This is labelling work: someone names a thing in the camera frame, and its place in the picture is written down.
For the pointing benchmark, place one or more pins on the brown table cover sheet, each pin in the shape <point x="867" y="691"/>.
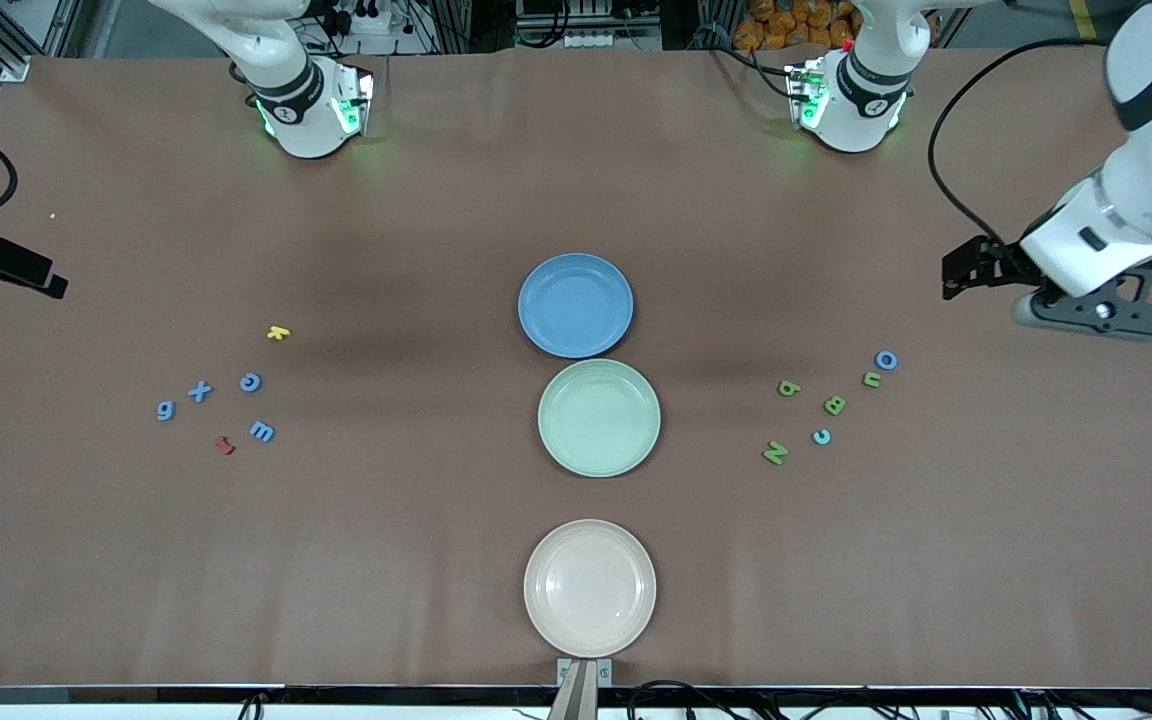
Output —
<point x="336" y="560"/>

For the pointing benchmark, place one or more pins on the blue foam letter c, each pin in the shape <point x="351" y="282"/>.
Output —
<point x="250" y="375"/>

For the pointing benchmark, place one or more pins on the metal mount bracket plate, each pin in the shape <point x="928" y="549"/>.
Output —
<point x="604" y="673"/>

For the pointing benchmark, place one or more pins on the yellow foam letter k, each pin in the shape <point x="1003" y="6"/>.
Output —
<point x="278" y="334"/>

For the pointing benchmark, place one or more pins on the bag of orange objects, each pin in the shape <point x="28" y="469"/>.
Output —
<point x="786" y="25"/>

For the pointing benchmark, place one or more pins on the white power strip with plugs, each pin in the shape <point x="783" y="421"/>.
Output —
<point x="371" y="22"/>

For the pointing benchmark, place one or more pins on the blue foam letter o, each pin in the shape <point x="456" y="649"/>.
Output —
<point x="880" y="360"/>

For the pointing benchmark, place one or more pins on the long white power strip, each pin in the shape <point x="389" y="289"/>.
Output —
<point x="591" y="41"/>

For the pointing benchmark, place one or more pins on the green foam letter B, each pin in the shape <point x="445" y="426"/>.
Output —
<point x="835" y="405"/>

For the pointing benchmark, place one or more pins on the blue foam letter m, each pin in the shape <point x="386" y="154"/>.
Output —
<point x="262" y="432"/>

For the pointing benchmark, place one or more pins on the blue plate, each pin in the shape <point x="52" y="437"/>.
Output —
<point x="576" y="305"/>

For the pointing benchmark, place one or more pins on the red foam letter I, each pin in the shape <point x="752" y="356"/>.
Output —
<point x="225" y="446"/>

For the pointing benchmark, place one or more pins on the blue foam letter x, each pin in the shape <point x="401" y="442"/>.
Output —
<point x="200" y="391"/>

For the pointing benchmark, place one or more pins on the green foam letter n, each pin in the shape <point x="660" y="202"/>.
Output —
<point x="866" y="381"/>
<point x="776" y="453"/>

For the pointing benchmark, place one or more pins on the blue foam letter g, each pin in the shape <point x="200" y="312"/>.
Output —
<point x="166" y="412"/>

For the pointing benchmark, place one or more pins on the beige plate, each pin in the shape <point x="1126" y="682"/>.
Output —
<point x="589" y="588"/>

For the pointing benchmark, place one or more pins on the green plate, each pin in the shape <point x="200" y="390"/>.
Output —
<point x="599" y="418"/>

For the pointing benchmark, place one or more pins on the beige mount post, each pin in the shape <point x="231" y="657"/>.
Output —
<point x="576" y="700"/>

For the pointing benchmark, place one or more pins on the green foam letter q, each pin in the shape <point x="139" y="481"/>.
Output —
<point x="795" y="384"/>

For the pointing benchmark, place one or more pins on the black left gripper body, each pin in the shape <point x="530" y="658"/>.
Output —
<point x="1002" y="262"/>

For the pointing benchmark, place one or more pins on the cyan foam letter c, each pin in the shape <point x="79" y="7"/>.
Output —
<point x="828" y="437"/>

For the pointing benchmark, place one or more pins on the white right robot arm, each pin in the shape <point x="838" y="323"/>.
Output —
<point x="296" y="100"/>

